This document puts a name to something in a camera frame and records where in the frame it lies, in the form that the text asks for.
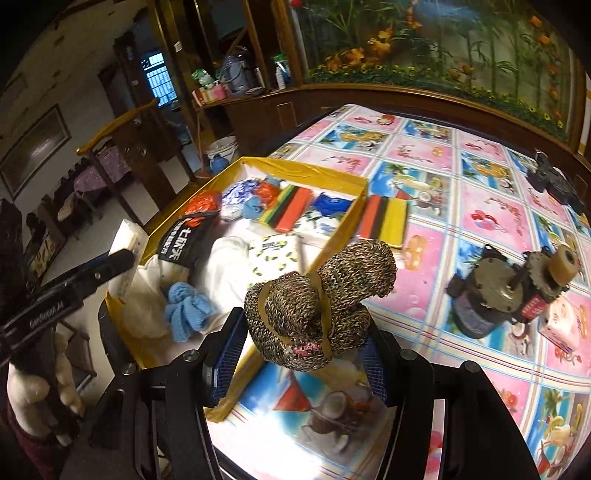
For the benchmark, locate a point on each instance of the blue kettle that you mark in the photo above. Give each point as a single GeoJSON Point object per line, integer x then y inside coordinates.
{"type": "Point", "coordinates": [238, 76]}

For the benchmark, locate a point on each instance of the green packet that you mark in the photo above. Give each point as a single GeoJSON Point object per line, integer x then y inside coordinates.
{"type": "Point", "coordinates": [202, 77]}

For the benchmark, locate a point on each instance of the black plastic bracket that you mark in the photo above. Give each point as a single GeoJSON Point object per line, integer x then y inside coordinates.
{"type": "Point", "coordinates": [554, 180]}

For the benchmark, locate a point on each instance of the pink striped box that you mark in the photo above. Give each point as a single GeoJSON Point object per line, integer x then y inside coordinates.
{"type": "Point", "coordinates": [212, 94]}

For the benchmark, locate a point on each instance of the grey gear motor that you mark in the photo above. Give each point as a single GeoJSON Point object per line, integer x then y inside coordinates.
{"type": "Point", "coordinates": [480, 295]}

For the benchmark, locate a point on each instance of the printed tablecloth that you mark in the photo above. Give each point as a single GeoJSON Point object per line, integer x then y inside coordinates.
{"type": "Point", "coordinates": [461, 212]}

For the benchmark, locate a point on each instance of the purple patterned table cover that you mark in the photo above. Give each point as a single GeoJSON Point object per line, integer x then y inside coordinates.
{"type": "Point", "coordinates": [99, 173]}

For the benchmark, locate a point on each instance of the brown knit gloves bundle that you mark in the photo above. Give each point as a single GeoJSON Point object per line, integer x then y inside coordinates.
{"type": "Point", "coordinates": [295, 304]}

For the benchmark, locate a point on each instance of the framed picture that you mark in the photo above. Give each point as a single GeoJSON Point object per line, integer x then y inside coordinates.
{"type": "Point", "coordinates": [34, 147]}

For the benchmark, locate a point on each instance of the pink wrapped pack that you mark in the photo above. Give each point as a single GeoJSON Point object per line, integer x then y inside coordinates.
{"type": "Point", "coordinates": [561, 323]}

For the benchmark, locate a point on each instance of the person's left hand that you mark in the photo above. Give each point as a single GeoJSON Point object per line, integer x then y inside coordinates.
{"type": "Point", "coordinates": [32, 397]}

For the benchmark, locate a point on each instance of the wooden chair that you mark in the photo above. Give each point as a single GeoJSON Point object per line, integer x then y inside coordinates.
{"type": "Point", "coordinates": [138, 152]}

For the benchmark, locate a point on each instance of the blue white cloth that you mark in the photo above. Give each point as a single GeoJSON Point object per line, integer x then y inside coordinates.
{"type": "Point", "coordinates": [332, 205]}

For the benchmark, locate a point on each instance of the white bucket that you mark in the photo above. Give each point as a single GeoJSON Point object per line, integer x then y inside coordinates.
{"type": "Point", "coordinates": [224, 150]}

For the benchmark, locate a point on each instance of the white spray bottle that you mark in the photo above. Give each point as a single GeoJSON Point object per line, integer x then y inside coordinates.
{"type": "Point", "coordinates": [281, 74]}

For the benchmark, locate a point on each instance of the striped colourful cloth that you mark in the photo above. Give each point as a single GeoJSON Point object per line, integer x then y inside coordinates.
{"type": "Point", "coordinates": [291, 210]}
{"type": "Point", "coordinates": [385, 221]}

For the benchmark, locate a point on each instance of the wooden cabinet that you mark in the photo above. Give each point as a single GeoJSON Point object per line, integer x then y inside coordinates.
{"type": "Point", "coordinates": [286, 110]}

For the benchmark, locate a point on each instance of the black packet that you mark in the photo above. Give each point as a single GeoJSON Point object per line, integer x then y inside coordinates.
{"type": "Point", "coordinates": [184, 240]}

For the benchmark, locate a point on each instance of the orange net ball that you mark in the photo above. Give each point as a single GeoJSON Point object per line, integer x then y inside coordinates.
{"type": "Point", "coordinates": [268, 191]}

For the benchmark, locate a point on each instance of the printed white tissue pack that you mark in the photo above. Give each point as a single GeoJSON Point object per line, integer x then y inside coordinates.
{"type": "Point", "coordinates": [274, 254]}

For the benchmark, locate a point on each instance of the blue white plastic bag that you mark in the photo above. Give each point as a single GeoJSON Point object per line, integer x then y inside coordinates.
{"type": "Point", "coordinates": [235, 196]}

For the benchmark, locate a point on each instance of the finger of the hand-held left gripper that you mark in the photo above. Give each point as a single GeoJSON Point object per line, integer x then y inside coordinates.
{"type": "Point", "coordinates": [69, 290]}

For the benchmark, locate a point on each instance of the motor with tan roller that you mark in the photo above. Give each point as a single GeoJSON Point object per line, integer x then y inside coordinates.
{"type": "Point", "coordinates": [563, 267]}

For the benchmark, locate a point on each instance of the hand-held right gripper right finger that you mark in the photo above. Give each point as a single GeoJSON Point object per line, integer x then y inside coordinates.
{"type": "Point", "coordinates": [376, 374]}

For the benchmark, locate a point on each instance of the plain white tissue pack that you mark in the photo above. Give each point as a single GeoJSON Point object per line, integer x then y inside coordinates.
{"type": "Point", "coordinates": [129, 235]}

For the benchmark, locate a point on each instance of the yellow cardboard box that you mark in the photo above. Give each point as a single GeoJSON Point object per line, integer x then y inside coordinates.
{"type": "Point", "coordinates": [300, 168]}

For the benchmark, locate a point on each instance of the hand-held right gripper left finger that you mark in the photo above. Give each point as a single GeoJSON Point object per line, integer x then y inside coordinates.
{"type": "Point", "coordinates": [226, 355]}

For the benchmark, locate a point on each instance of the person's left forearm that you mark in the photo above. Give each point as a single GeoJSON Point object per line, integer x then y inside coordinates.
{"type": "Point", "coordinates": [23, 457]}

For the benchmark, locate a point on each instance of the fish tank with artificial plants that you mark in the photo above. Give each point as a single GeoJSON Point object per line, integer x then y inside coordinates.
{"type": "Point", "coordinates": [438, 46]}

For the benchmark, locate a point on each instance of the blue knit gloves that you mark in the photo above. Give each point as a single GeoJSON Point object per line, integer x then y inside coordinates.
{"type": "Point", "coordinates": [189, 309]}

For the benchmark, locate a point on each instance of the barred window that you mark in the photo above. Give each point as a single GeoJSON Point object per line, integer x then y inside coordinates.
{"type": "Point", "coordinates": [159, 81]}

